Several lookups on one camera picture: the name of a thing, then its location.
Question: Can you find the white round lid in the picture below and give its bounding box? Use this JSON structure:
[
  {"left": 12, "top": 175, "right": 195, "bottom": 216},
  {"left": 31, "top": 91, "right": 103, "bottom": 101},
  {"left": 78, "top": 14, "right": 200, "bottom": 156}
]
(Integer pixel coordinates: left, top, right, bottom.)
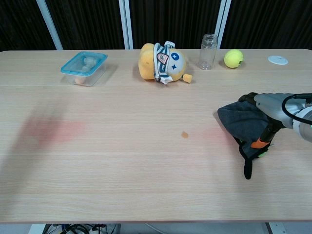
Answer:
[{"left": 267, "top": 55, "right": 289, "bottom": 66}]

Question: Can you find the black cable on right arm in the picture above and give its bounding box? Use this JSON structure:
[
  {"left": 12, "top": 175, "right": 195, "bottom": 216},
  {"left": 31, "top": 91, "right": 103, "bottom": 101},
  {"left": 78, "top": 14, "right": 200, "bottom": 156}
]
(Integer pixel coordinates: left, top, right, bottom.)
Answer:
[{"left": 281, "top": 93, "right": 312, "bottom": 123}]

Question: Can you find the clear container with blue lid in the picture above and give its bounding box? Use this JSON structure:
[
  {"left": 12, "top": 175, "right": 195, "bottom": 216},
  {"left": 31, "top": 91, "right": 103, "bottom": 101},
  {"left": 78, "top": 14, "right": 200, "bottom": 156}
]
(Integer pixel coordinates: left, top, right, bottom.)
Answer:
[{"left": 60, "top": 51, "right": 108, "bottom": 87}]

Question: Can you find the white partition frame post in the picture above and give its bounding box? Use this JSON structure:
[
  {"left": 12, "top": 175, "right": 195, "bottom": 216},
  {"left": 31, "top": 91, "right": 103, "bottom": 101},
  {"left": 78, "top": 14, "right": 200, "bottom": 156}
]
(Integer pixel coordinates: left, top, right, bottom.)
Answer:
[
  {"left": 36, "top": 0, "right": 64, "bottom": 51},
  {"left": 118, "top": 0, "right": 134, "bottom": 50},
  {"left": 214, "top": 0, "right": 232, "bottom": 50}
]

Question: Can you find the clear plastic jar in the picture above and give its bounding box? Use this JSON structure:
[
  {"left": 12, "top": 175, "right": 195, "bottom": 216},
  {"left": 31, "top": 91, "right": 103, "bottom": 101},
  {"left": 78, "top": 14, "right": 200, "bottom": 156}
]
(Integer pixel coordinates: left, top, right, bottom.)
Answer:
[{"left": 196, "top": 33, "right": 219, "bottom": 71}]

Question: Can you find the black floor cable tangle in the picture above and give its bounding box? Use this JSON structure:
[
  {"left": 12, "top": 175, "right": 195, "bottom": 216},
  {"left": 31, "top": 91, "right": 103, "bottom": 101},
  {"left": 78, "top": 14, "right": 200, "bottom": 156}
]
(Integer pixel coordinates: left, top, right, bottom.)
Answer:
[{"left": 43, "top": 223, "right": 120, "bottom": 234}]

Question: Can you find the right silver and black robot hand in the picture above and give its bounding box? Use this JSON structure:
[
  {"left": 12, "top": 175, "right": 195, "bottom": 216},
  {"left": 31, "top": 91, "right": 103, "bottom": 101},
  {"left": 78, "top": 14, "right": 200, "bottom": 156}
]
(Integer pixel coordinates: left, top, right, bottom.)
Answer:
[{"left": 238, "top": 92, "right": 306, "bottom": 150}]

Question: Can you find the white object inside container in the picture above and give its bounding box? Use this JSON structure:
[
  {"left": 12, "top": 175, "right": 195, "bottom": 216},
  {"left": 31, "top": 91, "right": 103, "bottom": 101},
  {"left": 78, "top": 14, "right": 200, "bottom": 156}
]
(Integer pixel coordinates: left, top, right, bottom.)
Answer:
[{"left": 81, "top": 56, "right": 97, "bottom": 72}]

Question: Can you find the yellow-green tennis ball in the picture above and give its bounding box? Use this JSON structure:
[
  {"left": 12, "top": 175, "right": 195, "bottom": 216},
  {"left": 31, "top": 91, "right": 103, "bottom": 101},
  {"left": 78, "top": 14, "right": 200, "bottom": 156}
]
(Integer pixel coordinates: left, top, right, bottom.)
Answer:
[{"left": 224, "top": 49, "right": 245, "bottom": 69}]

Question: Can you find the dark grey cleaning cloth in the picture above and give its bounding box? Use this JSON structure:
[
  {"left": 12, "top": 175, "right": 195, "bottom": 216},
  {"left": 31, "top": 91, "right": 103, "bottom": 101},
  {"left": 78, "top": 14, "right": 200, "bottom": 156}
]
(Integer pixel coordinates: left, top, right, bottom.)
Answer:
[{"left": 217, "top": 100, "right": 275, "bottom": 180}]

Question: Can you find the yellow plush toy with scarf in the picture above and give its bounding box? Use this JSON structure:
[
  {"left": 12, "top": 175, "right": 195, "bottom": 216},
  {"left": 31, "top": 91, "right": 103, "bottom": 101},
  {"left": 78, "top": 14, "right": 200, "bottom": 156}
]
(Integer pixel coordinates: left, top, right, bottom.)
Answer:
[{"left": 138, "top": 41, "right": 193, "bottom": 86}]

